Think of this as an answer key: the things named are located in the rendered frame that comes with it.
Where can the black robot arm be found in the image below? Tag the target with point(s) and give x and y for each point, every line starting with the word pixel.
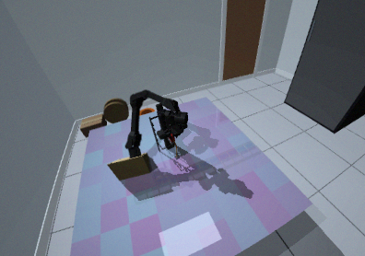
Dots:
pixel 174 115

